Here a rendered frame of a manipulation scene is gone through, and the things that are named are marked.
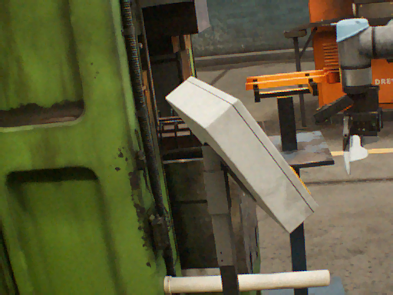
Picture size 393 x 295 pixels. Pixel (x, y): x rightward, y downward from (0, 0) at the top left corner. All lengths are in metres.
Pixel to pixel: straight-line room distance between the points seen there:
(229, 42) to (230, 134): 8.51
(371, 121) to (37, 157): 0.83
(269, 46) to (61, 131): 8.09
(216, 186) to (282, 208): 0.18
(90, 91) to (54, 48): 0.16
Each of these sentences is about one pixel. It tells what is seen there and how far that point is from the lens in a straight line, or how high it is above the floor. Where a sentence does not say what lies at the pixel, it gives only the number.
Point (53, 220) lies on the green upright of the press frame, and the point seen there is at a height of 0.84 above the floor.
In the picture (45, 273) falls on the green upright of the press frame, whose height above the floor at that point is 0.67.
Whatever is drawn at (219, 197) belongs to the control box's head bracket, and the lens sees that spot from 1.23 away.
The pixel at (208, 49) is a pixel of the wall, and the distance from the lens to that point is 9.61.
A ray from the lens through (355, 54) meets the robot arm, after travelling 1.32.
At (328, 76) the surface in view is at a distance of 2.21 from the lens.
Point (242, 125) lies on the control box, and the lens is 1.03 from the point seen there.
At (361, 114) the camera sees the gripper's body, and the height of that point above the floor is 1.07.
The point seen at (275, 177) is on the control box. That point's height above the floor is 1.04.
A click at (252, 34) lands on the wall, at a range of 9.44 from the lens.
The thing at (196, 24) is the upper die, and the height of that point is 1.29.
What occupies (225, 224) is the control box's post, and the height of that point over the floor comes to 0.90.
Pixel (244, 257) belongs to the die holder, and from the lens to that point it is 1.78.
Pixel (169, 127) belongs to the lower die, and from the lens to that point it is 1.78.
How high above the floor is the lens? 1.41
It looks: 16 degrees down
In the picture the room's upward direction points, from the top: 8 degrees counter-clockwise
